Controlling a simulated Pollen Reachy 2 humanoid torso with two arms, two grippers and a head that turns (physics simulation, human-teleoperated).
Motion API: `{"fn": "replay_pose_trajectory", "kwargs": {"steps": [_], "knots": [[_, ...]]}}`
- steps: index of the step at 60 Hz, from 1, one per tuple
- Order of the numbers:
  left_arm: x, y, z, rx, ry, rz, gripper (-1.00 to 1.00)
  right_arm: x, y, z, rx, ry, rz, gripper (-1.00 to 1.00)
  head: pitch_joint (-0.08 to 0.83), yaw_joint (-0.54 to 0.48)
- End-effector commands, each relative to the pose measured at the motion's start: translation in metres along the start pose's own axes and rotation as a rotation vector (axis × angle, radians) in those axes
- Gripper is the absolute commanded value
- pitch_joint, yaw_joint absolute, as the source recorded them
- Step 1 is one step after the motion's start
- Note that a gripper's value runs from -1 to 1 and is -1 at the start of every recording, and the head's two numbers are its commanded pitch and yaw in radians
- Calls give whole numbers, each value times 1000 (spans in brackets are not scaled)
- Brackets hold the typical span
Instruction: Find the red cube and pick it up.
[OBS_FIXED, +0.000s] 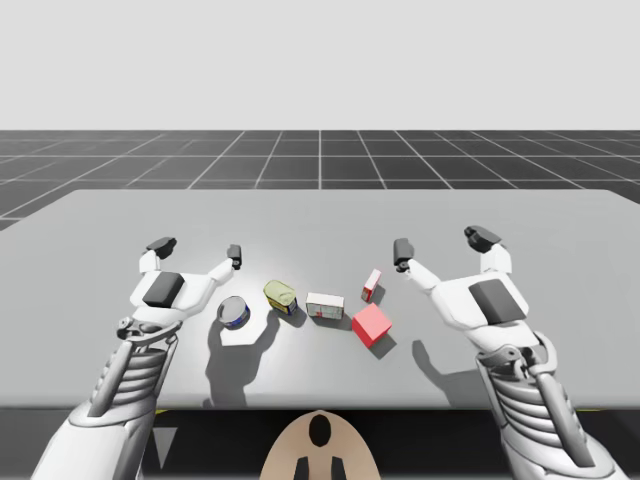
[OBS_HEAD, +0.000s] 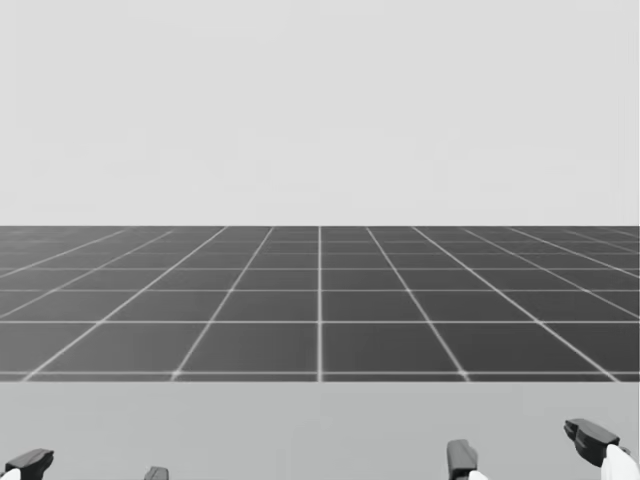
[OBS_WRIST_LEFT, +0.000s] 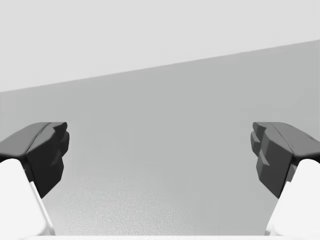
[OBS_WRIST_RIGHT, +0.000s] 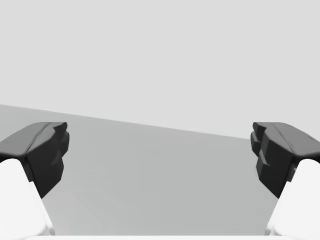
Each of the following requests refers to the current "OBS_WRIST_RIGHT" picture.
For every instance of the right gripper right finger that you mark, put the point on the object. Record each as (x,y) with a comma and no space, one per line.
(277,162)

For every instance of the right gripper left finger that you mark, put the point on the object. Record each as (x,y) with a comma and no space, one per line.
(42,160)

